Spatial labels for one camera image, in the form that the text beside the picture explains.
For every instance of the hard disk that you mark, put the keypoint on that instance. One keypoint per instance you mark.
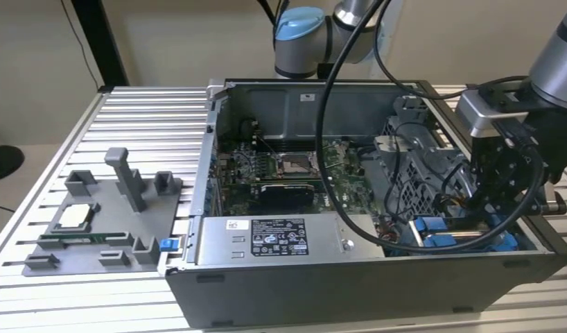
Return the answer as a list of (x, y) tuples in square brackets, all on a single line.
[(433, 224)]

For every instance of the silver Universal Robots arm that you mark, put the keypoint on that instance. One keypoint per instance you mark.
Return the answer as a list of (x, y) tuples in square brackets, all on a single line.
[(297, 52)]

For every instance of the grey metal drive cage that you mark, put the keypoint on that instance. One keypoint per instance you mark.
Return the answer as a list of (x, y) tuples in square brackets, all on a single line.
[(417, 145)]

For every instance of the green motherboard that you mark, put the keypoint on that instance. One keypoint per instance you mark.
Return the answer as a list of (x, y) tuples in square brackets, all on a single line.
[(353, 197)]

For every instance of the CPU socket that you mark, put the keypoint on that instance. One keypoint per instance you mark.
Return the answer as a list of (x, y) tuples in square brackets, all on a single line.
[(294, 166)]

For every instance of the black graphics card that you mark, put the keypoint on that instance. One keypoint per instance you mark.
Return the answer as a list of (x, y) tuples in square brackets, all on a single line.
[(283, 197)]

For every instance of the dark grey PC case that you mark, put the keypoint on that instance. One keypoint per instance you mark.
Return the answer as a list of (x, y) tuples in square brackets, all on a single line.
[(311, 295)]

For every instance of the silver power supply unit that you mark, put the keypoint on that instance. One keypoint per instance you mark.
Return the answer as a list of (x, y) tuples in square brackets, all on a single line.
[(218, 243)]

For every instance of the blue case latch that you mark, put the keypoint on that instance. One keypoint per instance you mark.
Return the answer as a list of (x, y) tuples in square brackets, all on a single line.
[(169, 244)]

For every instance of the grey parts rack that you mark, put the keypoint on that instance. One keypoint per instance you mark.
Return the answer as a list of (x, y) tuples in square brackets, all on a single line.
[(107, 222)]

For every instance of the green RAM stick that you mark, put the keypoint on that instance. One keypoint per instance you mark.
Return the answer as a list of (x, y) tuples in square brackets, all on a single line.
[(94, 238)]

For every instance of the silver CPU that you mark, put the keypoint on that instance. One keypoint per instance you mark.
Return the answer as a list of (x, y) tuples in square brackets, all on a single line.
[(75, 215)]

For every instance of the black round stand base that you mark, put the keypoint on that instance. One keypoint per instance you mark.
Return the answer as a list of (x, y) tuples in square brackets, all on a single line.
[(3, 163)]

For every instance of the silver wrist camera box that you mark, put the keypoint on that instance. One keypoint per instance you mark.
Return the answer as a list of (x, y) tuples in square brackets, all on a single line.
[(477, 111)]

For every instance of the black upright post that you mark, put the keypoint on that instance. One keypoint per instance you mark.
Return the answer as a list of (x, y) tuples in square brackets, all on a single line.
[(103, 41)]

